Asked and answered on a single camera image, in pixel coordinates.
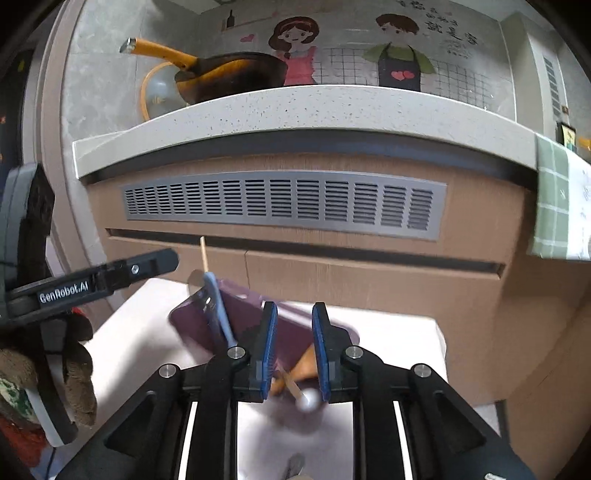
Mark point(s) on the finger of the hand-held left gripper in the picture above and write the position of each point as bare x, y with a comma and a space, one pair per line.
147, 265

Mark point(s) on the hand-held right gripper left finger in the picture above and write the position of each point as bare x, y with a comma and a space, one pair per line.
268, 350

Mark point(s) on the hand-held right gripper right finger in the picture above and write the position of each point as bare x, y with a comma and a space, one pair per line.
318, 350

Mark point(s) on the wooden spoon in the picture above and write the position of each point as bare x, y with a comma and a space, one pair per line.
304, 364

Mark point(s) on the white ball-ended stick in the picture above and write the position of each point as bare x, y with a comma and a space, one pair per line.
308, 400

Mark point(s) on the wooden chopstick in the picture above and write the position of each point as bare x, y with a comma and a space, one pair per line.
203, 254

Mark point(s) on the blue plastic spoon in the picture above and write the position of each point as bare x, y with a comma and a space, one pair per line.
217, 304

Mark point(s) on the purple plastic utensil holder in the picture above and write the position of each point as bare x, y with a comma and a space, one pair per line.
194, 318

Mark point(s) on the person's left hand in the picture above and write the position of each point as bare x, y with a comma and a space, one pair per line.
78, 383

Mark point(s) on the wooden counter cabinet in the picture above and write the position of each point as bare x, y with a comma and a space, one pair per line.
369, 286

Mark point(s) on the white fringed tablecloth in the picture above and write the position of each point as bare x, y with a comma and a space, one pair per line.
138, 350

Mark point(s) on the grey vent grille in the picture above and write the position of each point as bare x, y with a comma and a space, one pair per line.
277, 203

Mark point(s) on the yellow-rimmed glass lid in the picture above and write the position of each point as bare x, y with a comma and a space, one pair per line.
159, 92

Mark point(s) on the speckled kitchen counter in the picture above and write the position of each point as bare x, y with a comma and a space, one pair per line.
323, 110

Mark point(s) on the green checked towel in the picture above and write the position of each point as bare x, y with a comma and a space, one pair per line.
549, 207

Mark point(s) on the small framed card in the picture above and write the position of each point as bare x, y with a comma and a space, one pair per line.
567, 136

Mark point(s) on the cartoon wall poster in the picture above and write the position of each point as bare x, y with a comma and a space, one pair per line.
401, 46

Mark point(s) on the narrow wall vent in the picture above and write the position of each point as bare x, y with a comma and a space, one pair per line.
551, 87

